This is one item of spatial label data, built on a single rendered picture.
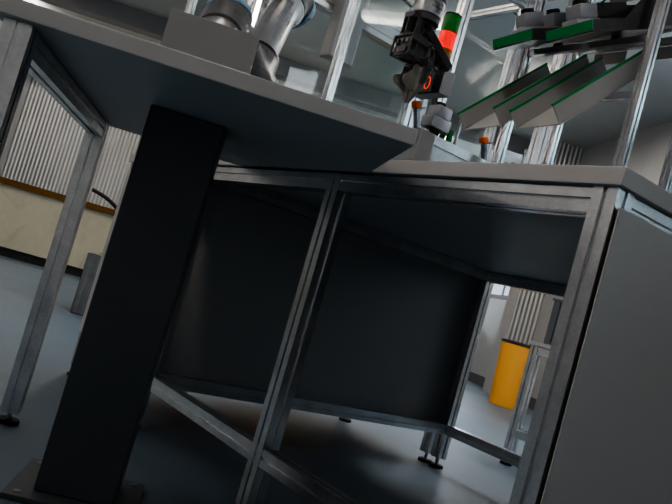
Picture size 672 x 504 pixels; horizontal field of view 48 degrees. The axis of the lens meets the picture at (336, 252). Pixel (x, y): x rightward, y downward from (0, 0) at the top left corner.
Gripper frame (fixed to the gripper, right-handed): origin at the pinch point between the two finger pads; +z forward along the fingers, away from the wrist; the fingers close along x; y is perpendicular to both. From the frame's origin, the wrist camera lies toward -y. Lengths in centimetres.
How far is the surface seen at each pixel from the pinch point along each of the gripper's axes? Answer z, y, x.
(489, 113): 2.0, -6.3, 21.4
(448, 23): -31.3, -19.8, -17.6
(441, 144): 11.9, 0.9, 16.7
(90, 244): 68, -162, -675
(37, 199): 37, -103, -706
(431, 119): 2.6, -6.9, 1.7
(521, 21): -17.1, -1.7, 28.0
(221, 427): 90, 15, -18
